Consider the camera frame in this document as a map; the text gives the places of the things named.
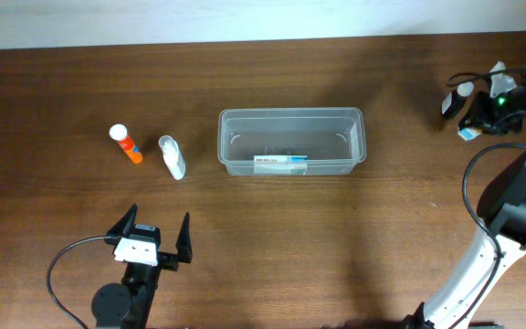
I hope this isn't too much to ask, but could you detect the white spray bottle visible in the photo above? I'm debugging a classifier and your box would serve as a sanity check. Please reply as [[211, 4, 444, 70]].
[[158, 135, 186, 180]]

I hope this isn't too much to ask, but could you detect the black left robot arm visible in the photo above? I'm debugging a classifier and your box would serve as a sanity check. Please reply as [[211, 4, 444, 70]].
[[91, 205, 193, 329]]

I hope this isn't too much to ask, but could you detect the small jar gold lid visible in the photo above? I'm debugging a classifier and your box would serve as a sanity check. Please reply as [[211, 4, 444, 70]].
[[458, 128, 482, 141]]

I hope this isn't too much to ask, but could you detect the clear plastic container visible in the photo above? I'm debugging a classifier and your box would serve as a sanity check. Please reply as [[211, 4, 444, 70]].
[[217, 107, 367, 175]]

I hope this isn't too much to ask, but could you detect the orange tube white cap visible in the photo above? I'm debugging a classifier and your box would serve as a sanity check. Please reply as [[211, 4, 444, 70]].
[[109, 123, 143, 164]]

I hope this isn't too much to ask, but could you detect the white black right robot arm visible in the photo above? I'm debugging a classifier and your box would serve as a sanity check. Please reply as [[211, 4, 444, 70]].
[[400, 62, 526, 329]]

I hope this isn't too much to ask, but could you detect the dark bottle white cap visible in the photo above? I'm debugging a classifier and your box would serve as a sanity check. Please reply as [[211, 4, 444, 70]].
[[441, 82, 474, 120]]

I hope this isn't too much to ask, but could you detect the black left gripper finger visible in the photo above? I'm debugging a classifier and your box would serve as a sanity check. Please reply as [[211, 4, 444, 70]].
[[107, 204, 138, 238], [175, 212, 193, 264]]

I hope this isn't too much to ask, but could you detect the white green medicine box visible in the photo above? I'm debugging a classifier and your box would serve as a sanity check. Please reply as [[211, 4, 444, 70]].
[[254, 155, 308, 175]]

